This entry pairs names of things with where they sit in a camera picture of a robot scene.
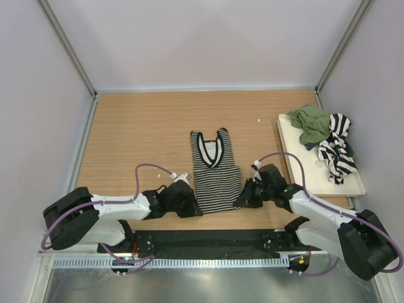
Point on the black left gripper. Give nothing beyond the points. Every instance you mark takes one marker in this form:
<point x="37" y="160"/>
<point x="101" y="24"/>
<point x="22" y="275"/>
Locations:
<point x="193" y="209"/>

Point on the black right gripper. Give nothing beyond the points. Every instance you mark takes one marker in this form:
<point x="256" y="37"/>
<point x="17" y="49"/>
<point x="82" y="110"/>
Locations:
<point x="246" y="199"/>

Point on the thin-striped black white tank top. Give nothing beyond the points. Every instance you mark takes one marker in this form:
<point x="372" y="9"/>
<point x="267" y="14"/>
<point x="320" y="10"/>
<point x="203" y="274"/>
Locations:
<point x="217" y="178"/>

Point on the green tank top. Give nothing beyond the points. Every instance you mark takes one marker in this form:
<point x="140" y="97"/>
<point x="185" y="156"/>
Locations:
<point x="313" y="121"/>

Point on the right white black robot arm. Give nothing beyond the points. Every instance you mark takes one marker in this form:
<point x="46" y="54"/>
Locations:
<point x="310" y="208"/>

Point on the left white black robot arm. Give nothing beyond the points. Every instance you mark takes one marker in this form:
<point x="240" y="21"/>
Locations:
<point x="81" y="216"/>

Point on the wide-striped black white tank top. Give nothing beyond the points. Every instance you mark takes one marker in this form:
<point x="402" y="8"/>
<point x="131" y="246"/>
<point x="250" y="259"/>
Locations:
<point x="332" y="151"/>

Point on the slotted cable duct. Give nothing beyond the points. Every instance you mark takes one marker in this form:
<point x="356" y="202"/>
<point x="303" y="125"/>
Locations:
<point x="108" y="262"/>

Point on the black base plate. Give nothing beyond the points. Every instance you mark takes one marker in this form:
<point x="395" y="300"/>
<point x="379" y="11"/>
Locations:
<point x="153" y="241"/>

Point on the aluminium frame rail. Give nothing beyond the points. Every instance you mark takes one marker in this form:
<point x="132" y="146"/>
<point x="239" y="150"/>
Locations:
<point x="348" y="239"/>

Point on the right aluminium corner post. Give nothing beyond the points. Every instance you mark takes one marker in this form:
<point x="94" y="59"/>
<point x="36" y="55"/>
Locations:
<point x="357" y="18"/>

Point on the aluminium corner post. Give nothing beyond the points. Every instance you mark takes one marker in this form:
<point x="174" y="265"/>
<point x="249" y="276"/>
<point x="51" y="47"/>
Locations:
<point x="357" y="18"/>
<point x="68" y="48"/>

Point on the left aluminium corner post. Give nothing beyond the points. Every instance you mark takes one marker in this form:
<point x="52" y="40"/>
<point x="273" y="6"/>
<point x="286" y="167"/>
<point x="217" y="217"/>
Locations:
<point x="68" y="48"/>

